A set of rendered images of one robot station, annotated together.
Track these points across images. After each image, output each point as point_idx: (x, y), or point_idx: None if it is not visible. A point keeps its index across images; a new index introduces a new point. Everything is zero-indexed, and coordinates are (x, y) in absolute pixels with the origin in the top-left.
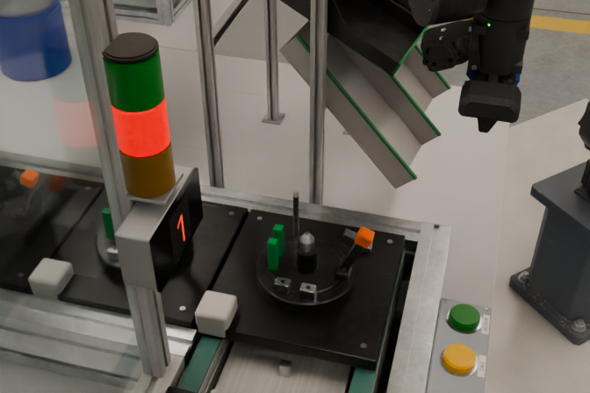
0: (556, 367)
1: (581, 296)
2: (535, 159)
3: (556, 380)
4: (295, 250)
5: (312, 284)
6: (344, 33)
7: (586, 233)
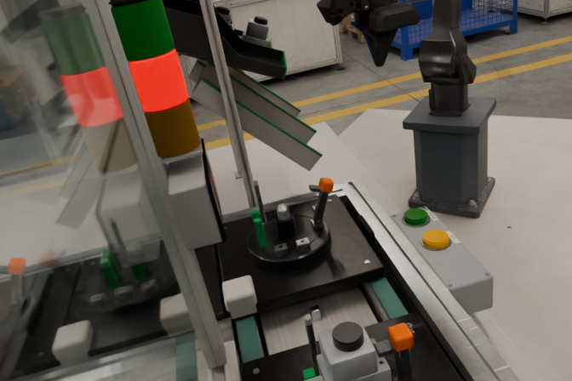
0: (477, 235)
1: (466, 182)
2: (366, 144)
3: (484, 241)
4: (271, 229)
5: (304, 238)
6: (238, 60)
7: (457, 129)
